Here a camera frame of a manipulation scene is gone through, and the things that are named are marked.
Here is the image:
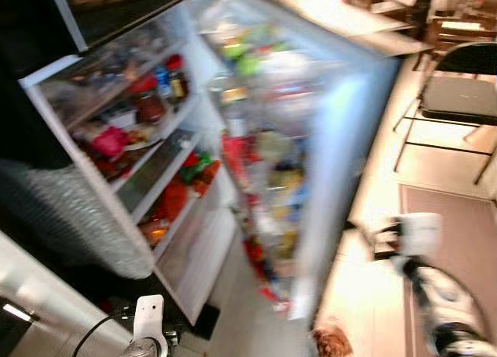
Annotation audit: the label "open fridge door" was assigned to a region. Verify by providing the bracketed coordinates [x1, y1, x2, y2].
[194, 0, 433, 324]

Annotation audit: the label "dark glass fridge shelf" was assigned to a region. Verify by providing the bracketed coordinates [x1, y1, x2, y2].
[116, 127, 203, 223]

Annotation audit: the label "clear fridge drawer with packets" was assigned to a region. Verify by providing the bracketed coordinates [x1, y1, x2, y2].
[34, 23, 188, 130]

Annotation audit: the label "black and white fridge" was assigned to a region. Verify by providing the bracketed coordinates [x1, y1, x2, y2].
[0, 0, 433, 328]

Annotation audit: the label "black folding chair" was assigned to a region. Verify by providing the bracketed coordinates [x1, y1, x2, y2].
[391, 40, 497, 186]

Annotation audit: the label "dark wooden furniture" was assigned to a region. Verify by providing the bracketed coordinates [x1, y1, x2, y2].
[342, 0, 497, 54]

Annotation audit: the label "brown fluffy object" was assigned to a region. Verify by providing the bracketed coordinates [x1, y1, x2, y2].
[311, 321, 355, 357]

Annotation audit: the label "flat orange red packet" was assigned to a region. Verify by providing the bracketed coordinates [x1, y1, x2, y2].
[197, 161, 223, 197]

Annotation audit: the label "green snack packets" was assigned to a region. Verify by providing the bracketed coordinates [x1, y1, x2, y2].
[179, 151, 215, 184]

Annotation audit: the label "clear crisper drawer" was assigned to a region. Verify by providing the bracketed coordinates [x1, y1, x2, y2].
[154, 205, 242, 321]

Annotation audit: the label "red mesh bag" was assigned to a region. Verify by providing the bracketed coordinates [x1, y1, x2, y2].
[158, 178, 192, 223]

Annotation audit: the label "red-lid jar yellow label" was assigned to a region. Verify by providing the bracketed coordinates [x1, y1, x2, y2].
[164, 54, 190, 102]

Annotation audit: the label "blue and white tub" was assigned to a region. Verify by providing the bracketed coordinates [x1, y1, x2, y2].
[153, 65, 174, 102]

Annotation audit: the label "red-lid jar of chili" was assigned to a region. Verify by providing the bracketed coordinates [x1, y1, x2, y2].
[127, 75, 169, 126]

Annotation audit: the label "pink snack packets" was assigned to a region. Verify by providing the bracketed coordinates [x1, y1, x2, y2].
[91, 126, 130, 161]

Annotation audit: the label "clear bubble wrap sheet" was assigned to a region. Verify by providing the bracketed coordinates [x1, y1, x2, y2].
[0, 158, 157, 281]

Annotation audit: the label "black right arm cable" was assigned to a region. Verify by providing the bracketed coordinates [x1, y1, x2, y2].
[345, 221, 405, 260]

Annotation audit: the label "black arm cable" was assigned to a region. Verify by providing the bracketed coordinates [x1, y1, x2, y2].
[345, 221, 405, 260]
[73, 310, 137, 357]

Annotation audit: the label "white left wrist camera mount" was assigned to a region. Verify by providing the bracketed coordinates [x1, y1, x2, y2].
[131, 294, 166, 345]

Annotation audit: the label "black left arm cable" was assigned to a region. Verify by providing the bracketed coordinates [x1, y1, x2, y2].
[73, 310, 137, 357]

